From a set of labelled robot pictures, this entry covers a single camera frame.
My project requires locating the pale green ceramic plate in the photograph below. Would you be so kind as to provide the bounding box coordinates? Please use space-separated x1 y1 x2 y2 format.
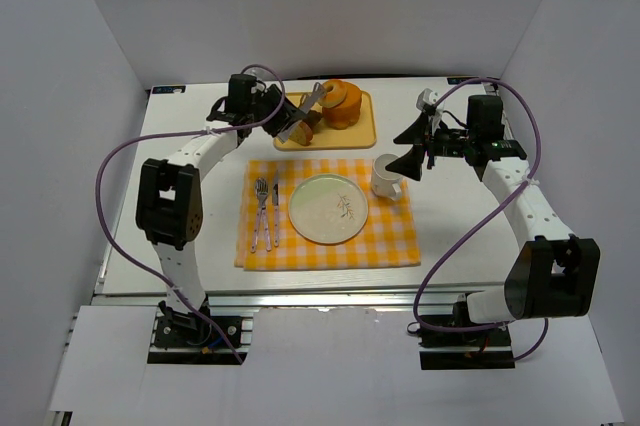
287 173 369 245

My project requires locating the tall orange round cake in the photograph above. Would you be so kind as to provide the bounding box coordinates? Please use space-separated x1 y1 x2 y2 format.
322 82 362 130

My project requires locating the small dark brown pastry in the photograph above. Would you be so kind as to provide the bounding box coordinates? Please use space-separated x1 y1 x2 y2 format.
304 110 323 131

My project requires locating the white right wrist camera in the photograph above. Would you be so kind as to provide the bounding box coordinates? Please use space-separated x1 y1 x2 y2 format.
416 88 440 111

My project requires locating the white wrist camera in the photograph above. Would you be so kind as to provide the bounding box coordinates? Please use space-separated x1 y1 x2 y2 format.
416 88 440 111
252 77 267 93

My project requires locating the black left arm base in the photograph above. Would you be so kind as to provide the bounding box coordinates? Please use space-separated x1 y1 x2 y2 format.
147 301 253 366

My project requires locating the spoon with pink handle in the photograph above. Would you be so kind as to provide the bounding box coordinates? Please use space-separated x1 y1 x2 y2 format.
250 177 263 253

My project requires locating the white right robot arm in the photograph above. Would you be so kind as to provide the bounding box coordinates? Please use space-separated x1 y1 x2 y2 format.
387 89 601 332

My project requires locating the yellow plastic tray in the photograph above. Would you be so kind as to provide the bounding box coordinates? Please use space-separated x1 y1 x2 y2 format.
273 91 377 152

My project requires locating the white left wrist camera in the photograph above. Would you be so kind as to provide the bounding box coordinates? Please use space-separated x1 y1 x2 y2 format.
252 77 267 93

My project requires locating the knife with pink handle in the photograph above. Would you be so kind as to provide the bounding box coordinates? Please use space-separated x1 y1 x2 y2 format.
271 169 280 248

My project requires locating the orange ring donut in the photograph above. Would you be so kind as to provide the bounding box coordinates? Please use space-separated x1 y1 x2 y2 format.
319 79 348 109

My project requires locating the blue label sticker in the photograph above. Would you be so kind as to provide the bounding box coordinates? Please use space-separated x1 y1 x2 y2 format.
151 85 186 95
446 76 482 86

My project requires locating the blue label sticker left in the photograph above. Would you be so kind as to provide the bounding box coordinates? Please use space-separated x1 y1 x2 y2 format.
151 85 186 95

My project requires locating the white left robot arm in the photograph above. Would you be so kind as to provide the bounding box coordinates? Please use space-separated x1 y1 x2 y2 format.
135 72 304 317

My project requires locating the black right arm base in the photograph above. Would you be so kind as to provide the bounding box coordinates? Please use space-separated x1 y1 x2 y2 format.
406 321 515 371

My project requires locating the sliced loaf bread piece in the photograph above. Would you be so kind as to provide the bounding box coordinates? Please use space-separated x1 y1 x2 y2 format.
288 121 314 147

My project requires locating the aluminium table frame rail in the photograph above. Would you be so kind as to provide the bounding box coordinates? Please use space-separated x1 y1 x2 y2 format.
89 289 571 320

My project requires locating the blue label sticker right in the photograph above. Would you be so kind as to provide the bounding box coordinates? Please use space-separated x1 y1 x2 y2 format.
446 76 482 86

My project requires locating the yellow checkered cloth placemat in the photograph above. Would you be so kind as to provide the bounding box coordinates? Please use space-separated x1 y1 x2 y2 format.
235 159 421 271

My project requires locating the white ceramic mug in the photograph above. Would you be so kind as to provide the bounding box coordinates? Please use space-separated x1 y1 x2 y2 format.
370 154 403 201

